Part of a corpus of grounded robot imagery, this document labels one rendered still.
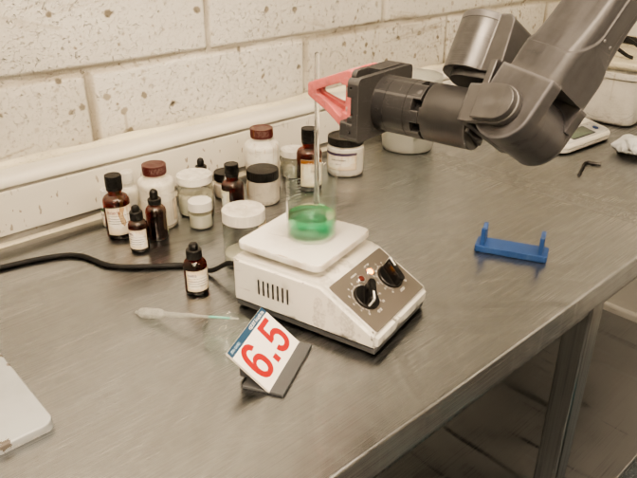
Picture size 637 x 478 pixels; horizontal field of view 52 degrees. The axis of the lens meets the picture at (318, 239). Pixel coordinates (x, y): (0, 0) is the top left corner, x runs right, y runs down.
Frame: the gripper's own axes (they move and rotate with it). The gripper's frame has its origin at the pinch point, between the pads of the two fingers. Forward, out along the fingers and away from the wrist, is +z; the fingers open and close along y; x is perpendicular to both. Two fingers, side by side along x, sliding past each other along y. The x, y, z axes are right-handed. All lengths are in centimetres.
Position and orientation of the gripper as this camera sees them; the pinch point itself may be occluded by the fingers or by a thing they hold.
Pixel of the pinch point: (316, 88)
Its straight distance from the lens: 74.6
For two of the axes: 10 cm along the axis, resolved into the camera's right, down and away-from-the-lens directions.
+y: -6.2, 3.5, -7.1
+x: -0.1, 9.0, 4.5
